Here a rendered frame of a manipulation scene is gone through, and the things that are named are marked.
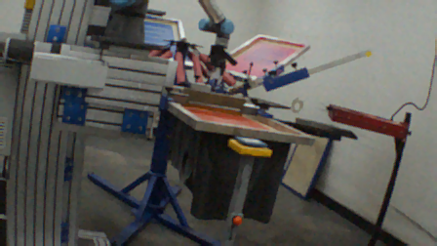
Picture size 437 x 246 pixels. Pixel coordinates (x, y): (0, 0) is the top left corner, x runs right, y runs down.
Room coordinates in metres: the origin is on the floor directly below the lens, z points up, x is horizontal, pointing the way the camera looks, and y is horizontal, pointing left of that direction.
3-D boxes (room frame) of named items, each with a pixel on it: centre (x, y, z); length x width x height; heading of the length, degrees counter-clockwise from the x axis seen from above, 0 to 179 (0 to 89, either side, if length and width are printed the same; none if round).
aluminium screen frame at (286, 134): (2.38, -0.04, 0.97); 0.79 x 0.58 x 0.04; 22
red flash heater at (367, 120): (3.16, -1.05, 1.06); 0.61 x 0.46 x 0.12; 82
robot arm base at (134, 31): (1.57, 0.38, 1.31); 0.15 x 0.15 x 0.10
